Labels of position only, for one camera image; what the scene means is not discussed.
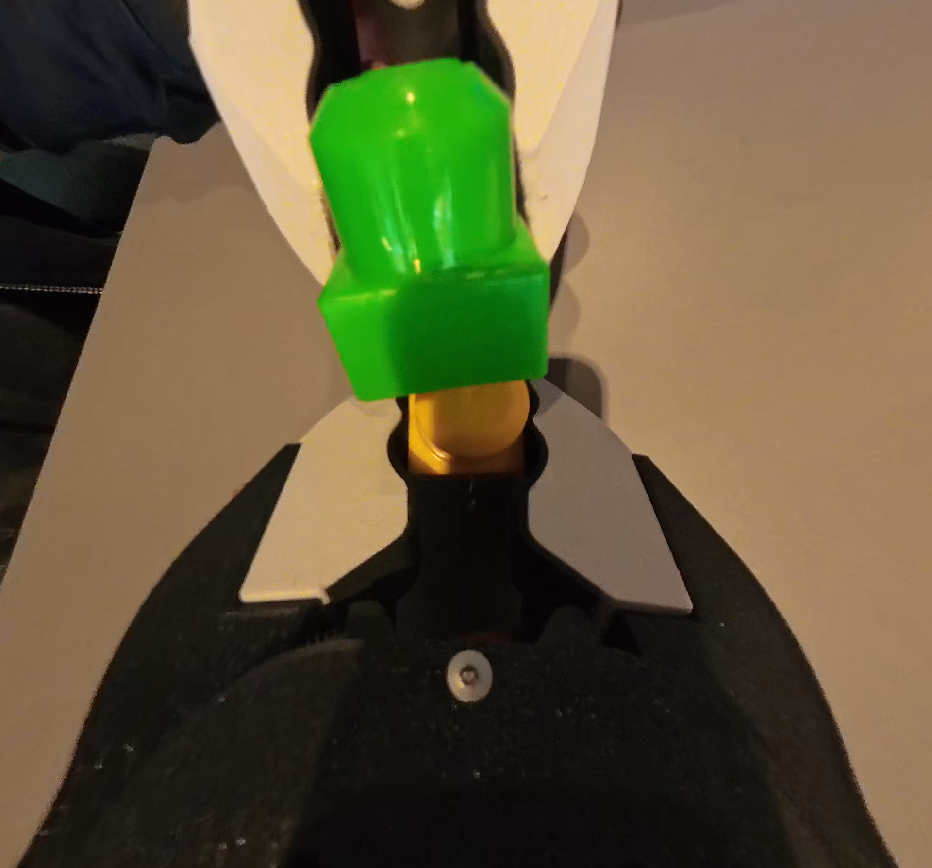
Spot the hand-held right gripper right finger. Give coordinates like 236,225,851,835
520,380,694,616

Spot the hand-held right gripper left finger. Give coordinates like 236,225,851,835
239,398,417,604

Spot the green two-stud mega block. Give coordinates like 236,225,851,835
308,58,551,401

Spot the person's navy jacket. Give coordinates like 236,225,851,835
0,133,157,578

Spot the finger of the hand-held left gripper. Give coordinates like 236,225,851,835
473,0,629,269
183,0,341,288

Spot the yellow single-stud mega block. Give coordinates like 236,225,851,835
408,382,531,477

